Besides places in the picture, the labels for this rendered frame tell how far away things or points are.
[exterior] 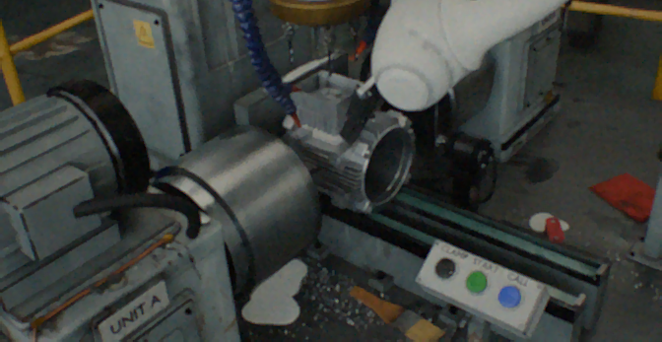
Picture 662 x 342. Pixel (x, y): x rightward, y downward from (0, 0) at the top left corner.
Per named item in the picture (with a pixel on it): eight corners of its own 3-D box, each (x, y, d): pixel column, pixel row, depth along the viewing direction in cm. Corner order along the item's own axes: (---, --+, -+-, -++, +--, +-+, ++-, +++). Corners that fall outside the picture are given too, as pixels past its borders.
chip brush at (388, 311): (344, 298, 134) (343, 295, 133) (361, 284, 137) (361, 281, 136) (430, 351, 121) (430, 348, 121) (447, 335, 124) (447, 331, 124)
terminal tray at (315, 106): (290, 121, 138) (287, 88, 134) (324, 101, 145) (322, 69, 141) (337, 139, 131) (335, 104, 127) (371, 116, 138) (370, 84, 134)
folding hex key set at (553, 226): (543, 223, 150) (544, 216, 149) (558, 224, 150) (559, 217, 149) (548, 248, 143) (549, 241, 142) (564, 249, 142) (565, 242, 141)
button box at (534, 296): (424, 291, 105) (413, 280, 101) (444, 249, 106) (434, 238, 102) (529, 341, 95) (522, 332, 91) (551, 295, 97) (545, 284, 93)
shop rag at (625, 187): (587, 188, 160) (588, 184, 159) (626, 173, 164) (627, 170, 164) (639, 223, 148) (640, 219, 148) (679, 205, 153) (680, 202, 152)
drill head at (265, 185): (91, 313, 117) (52, 192, 104) (244, 210, 140) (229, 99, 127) (189, 385, 103) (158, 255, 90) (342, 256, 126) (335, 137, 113)
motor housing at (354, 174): (282, 194, 143) (273, 112, 133) (341, 155, 155) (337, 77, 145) (359, 231, 132) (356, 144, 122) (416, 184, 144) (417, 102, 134)
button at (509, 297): (496, 305, 95) (494, 301, 94) (505, 285, 96) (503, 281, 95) (516, 313, 94) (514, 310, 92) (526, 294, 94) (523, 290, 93)
